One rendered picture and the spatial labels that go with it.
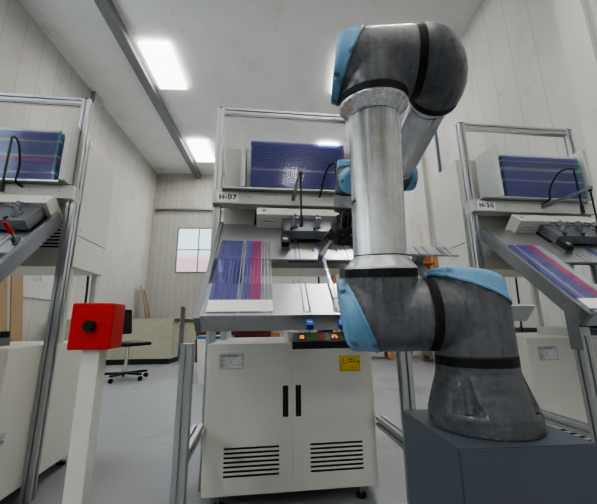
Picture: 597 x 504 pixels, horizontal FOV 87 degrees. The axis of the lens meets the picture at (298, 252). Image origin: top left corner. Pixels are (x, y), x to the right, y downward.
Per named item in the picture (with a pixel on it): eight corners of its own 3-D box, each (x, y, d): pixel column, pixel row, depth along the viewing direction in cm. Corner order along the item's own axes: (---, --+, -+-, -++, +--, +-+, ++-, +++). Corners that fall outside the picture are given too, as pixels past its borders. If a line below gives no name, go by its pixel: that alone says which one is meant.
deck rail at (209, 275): (201, 331, 106) (199, 318, 103) (195, 332, 106) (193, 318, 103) (224, 232, 167) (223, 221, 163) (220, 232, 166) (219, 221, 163)
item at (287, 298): (390, 321, 113) (392, 314, 112) (201, 323, 106) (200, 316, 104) (374, 288, 129) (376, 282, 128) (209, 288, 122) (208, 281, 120)
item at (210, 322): (390, 329, 114) (394, 314, 110) (201, 332, 106) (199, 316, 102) (388, 326, 115) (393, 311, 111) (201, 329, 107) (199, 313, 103)
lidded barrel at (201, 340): (189, 385, 373) (192, 336, 385) (197, 379, 418) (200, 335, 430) (230, 384, 378) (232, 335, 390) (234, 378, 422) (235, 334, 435)
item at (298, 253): (362, 268, 146) (364, 259, 143) (215, 267, 138) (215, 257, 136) (346, 234, 174) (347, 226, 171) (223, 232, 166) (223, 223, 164)
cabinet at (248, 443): (380, 503, 125) (370, 341, 139) (199, 517, 117) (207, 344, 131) (340, 443, 188) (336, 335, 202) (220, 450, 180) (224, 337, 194)
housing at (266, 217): (347, 239, 171) (351, 216, 164) (256, 238, 166) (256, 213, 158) (344, 232, 178) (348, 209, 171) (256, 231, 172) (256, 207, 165)
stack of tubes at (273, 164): (346, 190, 169) (344, 145, 175) (249, 187, 163) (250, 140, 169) (341, 199, 182) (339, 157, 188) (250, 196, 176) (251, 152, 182)
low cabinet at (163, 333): (97, 356, 747) (102, 320, 765) (196, 354, 761) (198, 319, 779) (43, 366, 573) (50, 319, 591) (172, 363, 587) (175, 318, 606)
